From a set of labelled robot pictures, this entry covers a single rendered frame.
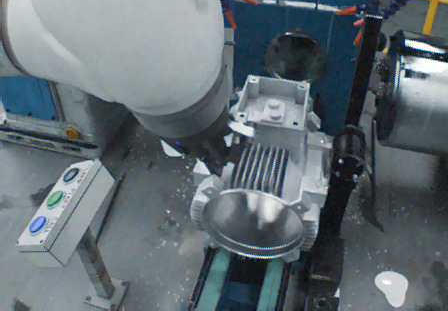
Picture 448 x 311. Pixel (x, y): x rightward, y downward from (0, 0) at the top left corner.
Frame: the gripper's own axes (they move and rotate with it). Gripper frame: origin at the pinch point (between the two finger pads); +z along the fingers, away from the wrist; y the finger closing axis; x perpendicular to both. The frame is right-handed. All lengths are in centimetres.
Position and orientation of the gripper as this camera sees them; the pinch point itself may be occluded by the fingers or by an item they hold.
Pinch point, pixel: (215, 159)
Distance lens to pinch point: 56.9
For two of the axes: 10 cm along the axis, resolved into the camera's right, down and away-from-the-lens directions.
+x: -2.1, 9.4, -2.8
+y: -9.7, -1.7, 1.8
